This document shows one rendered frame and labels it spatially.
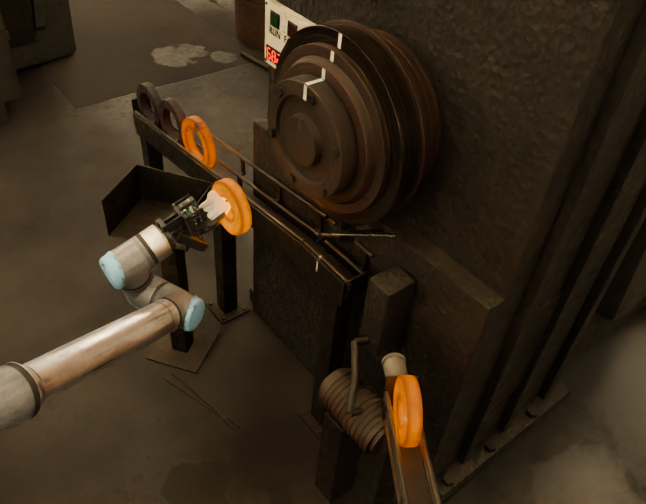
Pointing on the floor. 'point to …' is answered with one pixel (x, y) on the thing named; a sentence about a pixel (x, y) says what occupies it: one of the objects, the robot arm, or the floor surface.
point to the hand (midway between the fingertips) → (230, 201)
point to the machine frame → (491, 208)
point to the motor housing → (346, 432)
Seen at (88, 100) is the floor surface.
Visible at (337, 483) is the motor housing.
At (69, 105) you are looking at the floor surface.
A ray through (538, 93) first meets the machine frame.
